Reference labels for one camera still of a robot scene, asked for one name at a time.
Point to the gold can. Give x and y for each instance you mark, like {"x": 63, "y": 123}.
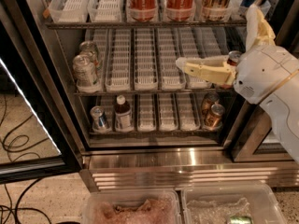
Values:
{"x": 209, "y": 99}
{"x": 214, "y": 116}

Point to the bottom wire shelf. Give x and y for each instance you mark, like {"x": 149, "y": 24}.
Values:
{"x": 175, "y": 132}

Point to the red cola can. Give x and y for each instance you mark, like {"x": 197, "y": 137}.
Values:
{"x": 142, "y": 10}
{"x": 179, "y": 10}

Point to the white tray top far left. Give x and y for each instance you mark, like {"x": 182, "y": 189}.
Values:
{"x": 65, "y": 11}

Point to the open fridge glass door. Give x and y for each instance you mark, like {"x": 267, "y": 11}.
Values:
{"x": 38, "y": 136}

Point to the blue silver energy can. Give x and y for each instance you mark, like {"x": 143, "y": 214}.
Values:
{"x": 100, "y": 123}

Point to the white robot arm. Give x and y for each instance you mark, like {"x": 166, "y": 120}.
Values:
{"x": 282, "y": 106}

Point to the white soda can rear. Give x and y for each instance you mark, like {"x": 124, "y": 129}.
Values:
{"x": 90, "y": 48}

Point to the brown drink bottle white cap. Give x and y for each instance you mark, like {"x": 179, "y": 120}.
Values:
{"x": 123, "y": 113}

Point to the gold can front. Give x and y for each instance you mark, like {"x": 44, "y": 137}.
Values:
{"x": 214, "y": 116}

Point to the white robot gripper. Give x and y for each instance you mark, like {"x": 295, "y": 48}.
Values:
{"x": 266, "y": 74}

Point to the red cola can right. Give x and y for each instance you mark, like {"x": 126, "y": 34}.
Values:
{"x": 179, "y": 10}

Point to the green can in bin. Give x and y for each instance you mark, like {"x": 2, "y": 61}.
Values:
{"x": 240, "y": 220}

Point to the white soda can front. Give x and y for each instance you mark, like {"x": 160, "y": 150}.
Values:
{"x": 84, "y": 69}

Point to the red cola can middle shelf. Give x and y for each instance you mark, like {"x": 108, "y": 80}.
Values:
{"x": 233, "y": 57}

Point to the stainless fridge base grille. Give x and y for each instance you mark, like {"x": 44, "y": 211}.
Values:
{"x": 177, "y": 168}

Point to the middle wire shelf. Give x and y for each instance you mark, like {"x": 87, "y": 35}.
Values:
{"x": 100, "y": 93}

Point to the white tray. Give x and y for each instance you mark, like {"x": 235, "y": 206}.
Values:
{"x": 65, "y": 11}
{"x": 105, "y": 10}

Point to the white soda can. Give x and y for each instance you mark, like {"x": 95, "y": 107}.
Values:
{"x": 84, "y": 69}
{"x": 90, "y": 48}

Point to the red cola can left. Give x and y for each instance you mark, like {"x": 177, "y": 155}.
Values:
{"x": 142, "y": 10}

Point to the clear bin with bubble wrap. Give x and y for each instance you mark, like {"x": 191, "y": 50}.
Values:
{"x": 215, "y": 204}

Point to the top wire shelf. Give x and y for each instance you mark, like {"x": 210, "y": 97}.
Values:
{"x": 136, "y": 24}

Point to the wire shelf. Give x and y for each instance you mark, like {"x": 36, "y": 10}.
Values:
{"x": 175, "y": 132}
{"x": 100, "y": 93}
{"x": 136, "y": 24}

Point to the clear bin with pink wrap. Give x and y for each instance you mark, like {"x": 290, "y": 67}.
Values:
{"x": 132, "y": 206}

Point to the gold can rear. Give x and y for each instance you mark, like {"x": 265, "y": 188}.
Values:
{"x": 209, "y": 99}

